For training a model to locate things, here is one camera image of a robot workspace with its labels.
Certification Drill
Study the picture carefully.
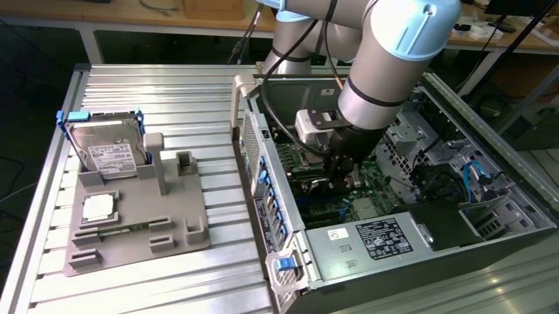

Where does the open black PC case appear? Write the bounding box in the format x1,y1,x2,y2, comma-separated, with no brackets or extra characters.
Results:
230,67,559,314

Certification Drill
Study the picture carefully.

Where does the CPU socket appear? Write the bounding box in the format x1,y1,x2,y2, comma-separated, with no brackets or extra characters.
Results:
296,147,328,171

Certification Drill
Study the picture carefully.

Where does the wooden desk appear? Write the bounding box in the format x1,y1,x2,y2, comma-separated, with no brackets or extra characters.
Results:
0,0,559,53

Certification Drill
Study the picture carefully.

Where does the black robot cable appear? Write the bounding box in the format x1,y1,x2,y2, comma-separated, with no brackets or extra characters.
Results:
225,0,340,156

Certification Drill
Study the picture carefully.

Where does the grey case latch blue tab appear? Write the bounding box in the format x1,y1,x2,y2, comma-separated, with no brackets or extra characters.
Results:
264,249,306,292

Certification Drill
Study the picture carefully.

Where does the green motherboard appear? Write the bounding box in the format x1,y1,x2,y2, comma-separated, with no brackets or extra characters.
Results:
274,140,405,230

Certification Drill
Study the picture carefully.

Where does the hard disk in blue carrier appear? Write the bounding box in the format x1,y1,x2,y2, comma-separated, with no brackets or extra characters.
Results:
54,109,151,180

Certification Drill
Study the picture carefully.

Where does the grey power supply unit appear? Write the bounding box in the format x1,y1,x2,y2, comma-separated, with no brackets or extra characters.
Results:
304,211,436,283

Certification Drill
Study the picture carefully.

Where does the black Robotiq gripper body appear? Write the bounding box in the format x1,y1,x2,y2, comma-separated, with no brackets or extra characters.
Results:
326,126,385,164

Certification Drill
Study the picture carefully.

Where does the green RAM stick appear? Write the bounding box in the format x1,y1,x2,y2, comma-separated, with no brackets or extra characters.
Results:
97,222,151,235

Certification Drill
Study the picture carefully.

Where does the metal disk bay cage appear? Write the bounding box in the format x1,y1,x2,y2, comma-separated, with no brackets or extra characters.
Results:
378,104,442,184

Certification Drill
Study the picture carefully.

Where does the black tripod pole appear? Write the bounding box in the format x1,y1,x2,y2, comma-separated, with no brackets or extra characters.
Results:
453,0,549,96

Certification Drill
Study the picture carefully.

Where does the grey plastic parts rack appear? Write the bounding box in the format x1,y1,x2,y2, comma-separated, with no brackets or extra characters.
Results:
62,132,210,277

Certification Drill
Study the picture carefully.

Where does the silver CPU chip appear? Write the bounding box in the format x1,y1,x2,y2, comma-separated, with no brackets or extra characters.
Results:
82,195,119,222

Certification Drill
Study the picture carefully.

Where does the black plastic air shroud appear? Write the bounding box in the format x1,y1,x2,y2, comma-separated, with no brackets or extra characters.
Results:
390,201,486,253

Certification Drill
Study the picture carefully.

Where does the blue SATA wire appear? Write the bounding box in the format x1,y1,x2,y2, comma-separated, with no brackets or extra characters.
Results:
461,159,486,204

